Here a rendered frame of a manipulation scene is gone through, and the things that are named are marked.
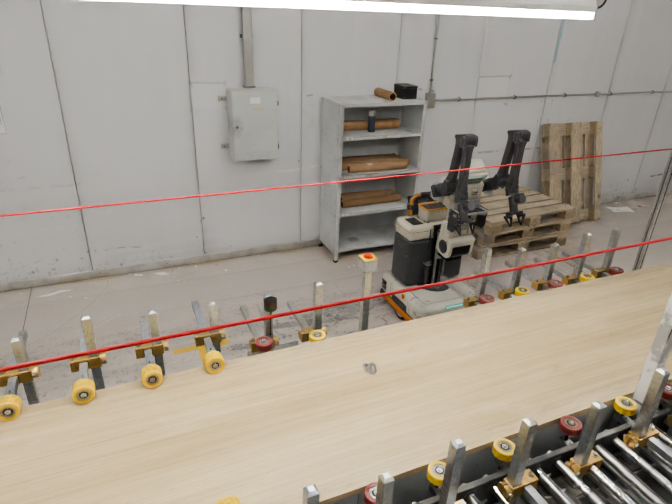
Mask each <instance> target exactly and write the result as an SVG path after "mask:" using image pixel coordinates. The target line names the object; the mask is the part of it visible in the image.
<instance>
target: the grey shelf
mask: <svg viewBox="0 0 672 504"><path fill-rule="evenodd" d="M427 103H428V101H425V100H422V99H418V98H416V99H400V98H397V97H396V99H395V100H394V101H390V100H387V99H384V98H381V97H378V96H376V95H357V96H324V97H322V120H321V163H320V183H325V182H335V181H345V180H355V179H365V178H376V177H386V176H396V175H406V174H416V173H420V166H421V157H422V148H423V139H424V130H425V121H426V112H427ZM399 108H400V111H399ZM403 109H404V110H403ZM370 110H374V111H375V119H387V118H396V119H399V121H400V126H399V128H386V129H374V132H368V129H367V130H348V131H343V128H344V121H349V120H368V116H369V111H370ZM402 119H403V120H402ZM341 126H342V127H341ZM341 128H342V129H341ZM401 141H402V142H401ZM396 142H397V145H396ZM400 152H401V153H400ZM392 153H396V155H400V157H401V158H406V157H408V158H409V165H407V168H406V169H396V170H383V171H371V172H358V173H348V171H347V170H343V171H342V157H348V156H363V155H377V154H392ZM340 157H341V158H340ZM340 159H341V160H340ZM340 161H341V162H340ZM337 169H338V170H337ZM418 184H419V175H414V176H404V177H394V179H393V178H384V179H374V180H364V181H354V182H344V183H334V184H324V185H320V207H319V243H318V246H319V247H321V246H323V244H324V245H325V246H326V247H327V248H328V249H329V250H330V251H331V252H332V253H333V262H334V263H338V253H340V252H346V251H351V250H356V249H365V248H372V247H379V246H385V245H392V244H394V239H395V233H396V232H397V231H396V219H397V218H398V217H404V216H407V215H408V211H409V210H408V209H407V203H408V198H407V196H412V195H415V194H416V193H418ZM392 187H393V188H395V190H396V194H397V193H400V194H401V200H400V201H393V202H385V203H377V204H370V205H362V206H355V207H347V208H341V205H340V199H341V193H349V192H360V191H371V190H381V189H392ZM390 211H391V213H390ZM394 217H395V218H394ZM389 221H390V224H389ZM322 243H323V244H322ZM336 253H337V254H336ZM336 255H337V256H336Z"/></svg>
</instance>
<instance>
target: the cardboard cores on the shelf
mask: <svg viewBox="0 0 672 504"><path fill-rule="evenodd" d="M399 126H400V121H399V119H396V118H387V119H375V129H386V128H399ZM367 129H368V120H349V121H344V128H343V131H348V130H367ZM407 165H409V158H408V157H406V158H401V157H400V155H396V154H395V153H392V154H377V155H363V156H348V157H342V171H343V170H347V171H348V173H358V172H371V171H383V170H396V169H406V168H407ZM400 200H401V194H400V193H397V194H396V190H395V188H392V189H381V190H371V191H360V192H349V193H341V199H340V205H341V208H347V207H355V206H362V205H370V204H377V203H385V202H393V201H400Z"/></svg>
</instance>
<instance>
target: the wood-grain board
mask: <svg viewBox="0 0 672 504"><path fill-rule="evenodd" d="M671 293H672V266H671V265H669V264H667V263H665V264H661V265H656V266H652V267H648V268H643V269H639V270H634V271H630V272H625V273H621V274H616V275H612V276H607V277H603V278H598V279H594V280H589V281H585V282H580V283H576V284H571V285H567V286H562V287H558V288H553V289H549V290H544V291H540V292H535V293H531V294H526V295H522V296H517V297H513V298H508V299H504V300H499V301H495V302H490V303H486V304H481V305H477V306H473V307H468V308H464V309H459V310H455V311H450V312H446V313H441V314H437V315H432V316H428V317H423V318H419V319H414V320H410V321H405V322H401V323H396V324H392V325H387V326H383V327H378V328H374V329H369V330H365V331H360V332H356V333H351V334H347V335H342V336H338V337H333V338H329V339H324V340H320V341H315V342H311V343H306V344H302V345H298V346H293V347H289V348H284V349H280V350H275V351H271V352H266V353H262V354H257V355H253V356H248V357H244V358H239V359H235V360H230V361H226V362H225V366H224V368H223V370H222V371H220V372H218V373H215V374H212V373H209V372H208V371H207V370H206V367H205V366H203V367H199V368H194V369H190V370H185V371H181V372H176V373H172V374H167V375H163V381H162V383H161V384H160V385H159V386H157V387H154V388H147V387H145V386H144V385H143V384H142V380H140V381H136V382H131V383H127V384H123V385H118V386H114V387H109V388H105V389H100V390H96V391H95V397H94V398H93V400H91V401H90V402H88V403H84V404H79V403H76V402H75V401H74V400H73V399H72V396H69V397H64V398H60V399H55V400H51V401H46V402H42V403H37V404H33V405H28V406H24V407H21V412H20V415H19V416H18V417H17V418H16V419H14V420H11V421H2V420H0V504H215V503H216V502H217V501H218V500H219V499H220V498H222V497H224V496H227V495H235V496H237V497H238V498H239V500H240V503H241V504H303V487H306V486H309V485H312V484H315V485H316V487H317V489H318V491H319V493H320V499H319V504H331V503H334V502H337V501H340V500H342V499H345V498H348V497H351V496H354V495H357V494H359V493H362V492H364V491H365V488H366V486H367V485H368V484H370V483H373V482H378V475H379V474H382V473H385V472H387V471H389V472H390V474H391V475H392V477H393V478H394V480H395V481H396V480H399V479H402V478H405V477H407V476H410V475H413V474H416V473H419V472H421V471H424V470H427V469H428V465H429V464H430V463H431V462H433V461H442V462H444V463H446V461H447V455H448V450H449V444H450V441H451V440H454V439H457V438H460V439H461V440H462V441H463V442H464V443H465V445H466V451H465V456H467V455H469V454H472V453H475V452H478V451H481V450H483V449H486V448H489V447H492V446H493V444H494V441H495V440H496V439H499V438H504V439H508V440H512V439H515V438H517V437H518V433H519V429H520V425H521V421H522V419H524V418H527V417H531V418H532V419H534V420H535V421H536V422H537V423H538V426H537V429H536V431H537V430H540V429H543V428H546V427H548V426H551V425H554V424H557V423H559V421H560V418H561V417H562V416H565V415H569V416H573V417H577V416H579V415H582V414H585V413H588V412H589V410H590V406H591V403H592V402H595V401H598V400H600V401H601V402H602V403H604V404H605V405H606V406H608V405H610V404H613V403H614V402H615V399H616V398H617V397H619V396H624V397H627V398H630V397H633V394H634V392H635V389H636V386H637V384H638V381H639V378H640V376H641V373H642V370H643V368H644V365H645V362H646V360H647V357H648V354H649V352H650V349H651V346H652V344H653V341H654V338H655V336H656V333H657V330H658V327H659V325H660V322H661V319H662V317H663V314H664V311H665V309H666V306H667V303H668V301H669V298H670V295H671ZM370 362H373V363H375V364H377V367H376V369H377V372H376V373H375V375H374V374H371V375H370V374H368V373H367V372H366V371H365V370H363V368H362V365H363V363H367V364H369V363H370Z"/></svg>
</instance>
